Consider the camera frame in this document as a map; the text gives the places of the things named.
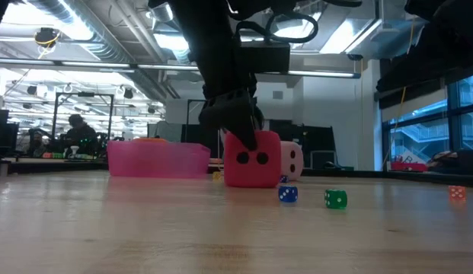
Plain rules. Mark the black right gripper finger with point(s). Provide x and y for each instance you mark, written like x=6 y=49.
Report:
x=441 y=70

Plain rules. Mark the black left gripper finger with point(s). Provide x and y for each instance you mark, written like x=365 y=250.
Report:
x=247 y=135

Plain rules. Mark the large red foam die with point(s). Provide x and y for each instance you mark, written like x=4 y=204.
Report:
x=255 y=173

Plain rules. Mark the small yellow die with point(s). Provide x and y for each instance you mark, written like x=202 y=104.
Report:
x=218 y=176

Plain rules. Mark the large pink foam die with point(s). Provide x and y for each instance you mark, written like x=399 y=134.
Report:
x=293 y=167

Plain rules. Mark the small blue die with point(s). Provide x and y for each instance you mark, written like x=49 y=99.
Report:
x=288 y=194
x=284 y=179

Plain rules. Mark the large orange foam die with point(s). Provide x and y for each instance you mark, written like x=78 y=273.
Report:
x=150 y=140

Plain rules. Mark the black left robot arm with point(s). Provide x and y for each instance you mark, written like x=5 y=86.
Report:
x=209 y=45

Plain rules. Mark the black background cabinet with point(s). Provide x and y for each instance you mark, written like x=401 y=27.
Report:
x=316 y=141

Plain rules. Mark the pink plastic bin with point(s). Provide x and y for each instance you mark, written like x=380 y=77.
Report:
x=156 y=161

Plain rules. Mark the long ceiling light bar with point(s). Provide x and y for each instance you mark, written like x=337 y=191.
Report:
x=320 y=73

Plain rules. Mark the red tray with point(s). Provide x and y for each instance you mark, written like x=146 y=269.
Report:
x=409 y=166

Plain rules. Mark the small green die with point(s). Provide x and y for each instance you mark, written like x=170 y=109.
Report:
x=336 y=199

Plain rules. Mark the small orange die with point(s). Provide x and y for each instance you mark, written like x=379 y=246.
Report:
x=457 y=193

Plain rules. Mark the person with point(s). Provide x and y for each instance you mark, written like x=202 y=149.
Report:
x=80 y=133
x=37 y=144

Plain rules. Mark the black background stand frame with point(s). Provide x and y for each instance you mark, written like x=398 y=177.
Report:
x=84 y=94
x=187 y=114

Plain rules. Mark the silver ventilation duct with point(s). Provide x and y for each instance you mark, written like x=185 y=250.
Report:
x=162 y=11

